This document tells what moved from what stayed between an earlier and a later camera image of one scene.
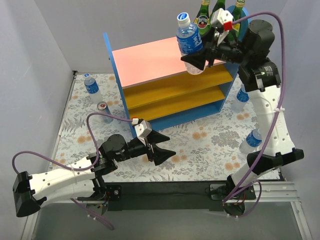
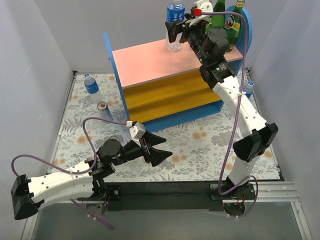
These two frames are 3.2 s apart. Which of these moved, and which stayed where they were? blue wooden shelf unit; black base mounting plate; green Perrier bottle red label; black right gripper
Moved: black right gripper
Stayed: green Perrier bottle red label; black base mounting plate; blue wooden shelf unit
